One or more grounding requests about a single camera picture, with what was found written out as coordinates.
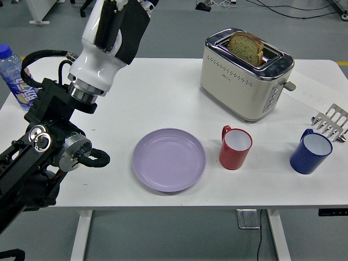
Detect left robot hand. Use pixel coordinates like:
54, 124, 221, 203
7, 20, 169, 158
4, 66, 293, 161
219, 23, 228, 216
67, 0, 161, 95

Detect purple plate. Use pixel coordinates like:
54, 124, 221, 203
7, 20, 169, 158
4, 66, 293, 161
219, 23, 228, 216
132, 127, 207, 194

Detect black office chair base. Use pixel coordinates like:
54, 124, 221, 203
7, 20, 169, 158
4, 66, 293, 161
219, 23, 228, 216
70, 0, 95, 18

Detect white desk foot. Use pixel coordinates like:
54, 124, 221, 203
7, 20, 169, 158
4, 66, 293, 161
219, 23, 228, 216
28, 0, 59, 27

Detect blue label drink bottle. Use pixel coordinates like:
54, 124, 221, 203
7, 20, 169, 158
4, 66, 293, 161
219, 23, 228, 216
0, 43, 36, 111

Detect cream and chrome toaster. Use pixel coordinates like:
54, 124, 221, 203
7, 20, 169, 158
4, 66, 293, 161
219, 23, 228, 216
200, 27, 296, 123

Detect brown bread slice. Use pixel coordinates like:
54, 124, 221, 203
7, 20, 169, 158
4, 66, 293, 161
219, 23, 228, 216
227, 31, 264, 66

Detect red mug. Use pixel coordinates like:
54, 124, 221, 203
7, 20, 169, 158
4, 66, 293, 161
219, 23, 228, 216
219, 125, 253, 171

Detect white table leg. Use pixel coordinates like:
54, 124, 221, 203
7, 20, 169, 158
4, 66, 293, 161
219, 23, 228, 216
265, 208, 293, 261
70, 209, 95, 261

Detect silver under-table box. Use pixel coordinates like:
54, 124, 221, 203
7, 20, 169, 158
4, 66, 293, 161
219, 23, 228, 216
235, 208, 259, 229

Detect white paper sheet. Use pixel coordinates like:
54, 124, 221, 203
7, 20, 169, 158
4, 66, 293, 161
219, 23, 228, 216
282, 65, 347, 110

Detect blue mug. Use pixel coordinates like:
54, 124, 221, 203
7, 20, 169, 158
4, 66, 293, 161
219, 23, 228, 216
289, 128, 333, 175

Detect silver metal tongs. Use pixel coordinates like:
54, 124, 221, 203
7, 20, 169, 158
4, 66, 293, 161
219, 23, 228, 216
310, 103, 348, 144

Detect black table control panel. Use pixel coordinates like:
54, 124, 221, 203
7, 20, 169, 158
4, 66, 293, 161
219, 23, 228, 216
318, 208, 348, 217

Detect white floor cables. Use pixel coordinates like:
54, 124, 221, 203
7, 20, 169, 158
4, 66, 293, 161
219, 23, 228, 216
210, 0, 238, 8

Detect black floor cable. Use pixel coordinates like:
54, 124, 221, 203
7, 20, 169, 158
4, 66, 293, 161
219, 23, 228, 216
254, 0, 341, 20

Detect black hanging power cable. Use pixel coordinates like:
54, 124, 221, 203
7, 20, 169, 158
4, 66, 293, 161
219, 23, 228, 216
256, 209, 264, 261

